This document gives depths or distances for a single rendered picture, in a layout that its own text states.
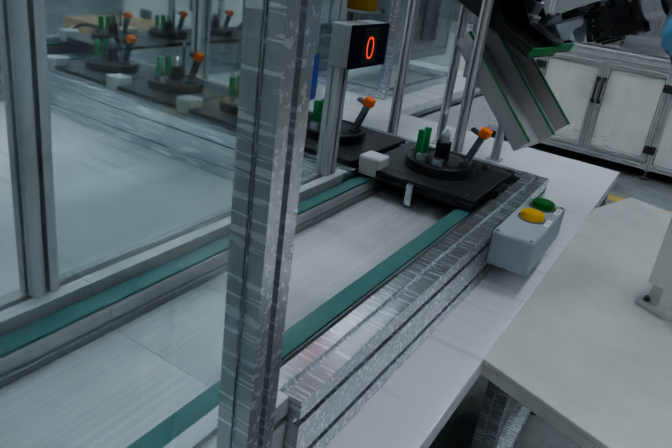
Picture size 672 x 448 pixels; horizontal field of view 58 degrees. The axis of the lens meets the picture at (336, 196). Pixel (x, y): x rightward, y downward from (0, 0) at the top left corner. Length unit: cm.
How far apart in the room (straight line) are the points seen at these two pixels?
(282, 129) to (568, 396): 62
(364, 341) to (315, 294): 17
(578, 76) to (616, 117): 43
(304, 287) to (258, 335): 45
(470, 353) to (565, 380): 13
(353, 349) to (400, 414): 12
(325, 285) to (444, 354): 19
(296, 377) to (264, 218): 29
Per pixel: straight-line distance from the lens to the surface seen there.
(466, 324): 94
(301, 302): 81
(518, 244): 102
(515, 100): 151
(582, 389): 89
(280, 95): 33
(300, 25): 34
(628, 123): 520
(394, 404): 77
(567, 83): 523
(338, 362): 65
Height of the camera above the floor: 135
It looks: 22 degrees down
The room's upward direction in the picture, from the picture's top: 8 degrees clockwise
